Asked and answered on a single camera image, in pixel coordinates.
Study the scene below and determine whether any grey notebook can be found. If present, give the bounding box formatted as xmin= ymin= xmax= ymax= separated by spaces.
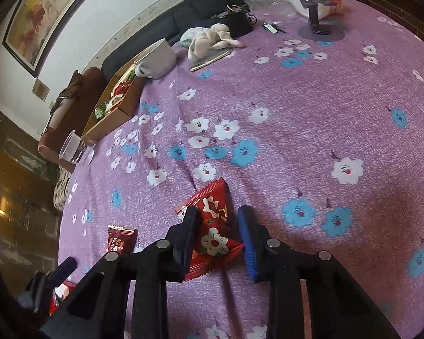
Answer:
xmin=189 ymin=48 xmax=233 ymax=72

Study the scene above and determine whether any white plush toy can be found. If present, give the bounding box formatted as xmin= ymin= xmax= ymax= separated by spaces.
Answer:
xmin=179 ymin=23 xmax=244 ymax=60

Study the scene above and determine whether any red snack box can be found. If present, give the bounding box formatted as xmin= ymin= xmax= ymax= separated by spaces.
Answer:
xmin=49 ymin=280 xmax=76 ymax=315

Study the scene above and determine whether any brown chocolate pie packet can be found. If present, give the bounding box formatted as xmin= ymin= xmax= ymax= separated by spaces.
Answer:
xmin=105 ymin=225 xmax=138 ymax=256

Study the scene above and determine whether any clear glass bowl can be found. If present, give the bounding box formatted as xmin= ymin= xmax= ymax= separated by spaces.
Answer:
xmin=252 ymin=0 xmax=296 ymax=16

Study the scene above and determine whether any white ceramic mug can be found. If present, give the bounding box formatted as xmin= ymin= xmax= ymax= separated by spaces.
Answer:
xmin=134 ymin=38 xmax=177 ymax=80

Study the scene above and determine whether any brown chair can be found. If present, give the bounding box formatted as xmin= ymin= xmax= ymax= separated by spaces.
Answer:
xmin=38 ymin=67 xmax=107 ymax=173

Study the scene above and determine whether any green lighter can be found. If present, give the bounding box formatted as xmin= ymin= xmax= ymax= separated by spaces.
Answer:
xmin=262 ymin=22 xmax=278 ymax=34

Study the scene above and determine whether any cardboard snack tray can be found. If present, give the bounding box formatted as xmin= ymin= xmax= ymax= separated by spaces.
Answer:
xmin=82 ymin=57 xmax=148 ymax=145

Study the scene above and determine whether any black phone stand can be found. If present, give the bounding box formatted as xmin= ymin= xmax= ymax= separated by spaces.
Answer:
xmin=298 ymin=0 xmax=345 ymax=42

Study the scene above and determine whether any clear plastic cup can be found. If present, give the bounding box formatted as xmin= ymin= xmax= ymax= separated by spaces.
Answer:
xmin=59 ymin=130 xmax=87 ymax=164

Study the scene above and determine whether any black sofa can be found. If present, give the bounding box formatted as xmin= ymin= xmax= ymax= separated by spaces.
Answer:
xmin=100 ymin=0 xmax=246 ymax=80

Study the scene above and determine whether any purple floral tablecloth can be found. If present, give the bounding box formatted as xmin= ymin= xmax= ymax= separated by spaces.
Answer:
xmin=59 ymin=0 xmax=424 ymax=338

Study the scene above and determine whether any red floral snack packet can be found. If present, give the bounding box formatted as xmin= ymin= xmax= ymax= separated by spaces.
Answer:
xmin=176 ymin=178 xmax=243 ymax=281

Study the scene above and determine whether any framed wall painting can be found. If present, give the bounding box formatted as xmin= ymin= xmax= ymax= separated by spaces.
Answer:
xmin=3 ymin=0 xmax=83 ymax=78

